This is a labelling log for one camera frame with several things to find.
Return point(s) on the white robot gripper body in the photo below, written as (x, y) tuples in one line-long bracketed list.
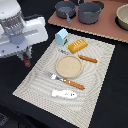
[(16, 34)]

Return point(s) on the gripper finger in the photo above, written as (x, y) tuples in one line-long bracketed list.
[(20, 54), (29, 52)]

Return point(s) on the light blue milk carton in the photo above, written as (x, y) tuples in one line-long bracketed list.
[(61, 37)]

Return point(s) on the white toy fish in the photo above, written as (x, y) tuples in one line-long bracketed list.
[(66, 94)]

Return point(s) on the yellow bread loaf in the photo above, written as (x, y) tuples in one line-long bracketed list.
[(77, 46)]

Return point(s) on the small grey saucepan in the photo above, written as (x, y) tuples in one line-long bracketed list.
[(65, 9)]

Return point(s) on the red toy sausage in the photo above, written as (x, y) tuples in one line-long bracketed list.
[(27, 62)]

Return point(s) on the tan round plate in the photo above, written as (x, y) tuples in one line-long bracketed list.
[(69, 66)]

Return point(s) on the beige woven placemat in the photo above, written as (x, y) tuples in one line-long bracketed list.
[(37, 88)]

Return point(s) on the large grey pot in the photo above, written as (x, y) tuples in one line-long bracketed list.
[(88, 12)]

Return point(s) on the cream bowl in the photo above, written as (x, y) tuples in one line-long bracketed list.
[(122, 14)]

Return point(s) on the wooden handled fork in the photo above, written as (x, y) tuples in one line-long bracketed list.
[(69, 82)]

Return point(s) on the wooden handled knife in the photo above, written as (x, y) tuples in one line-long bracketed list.
[(80, 56)]

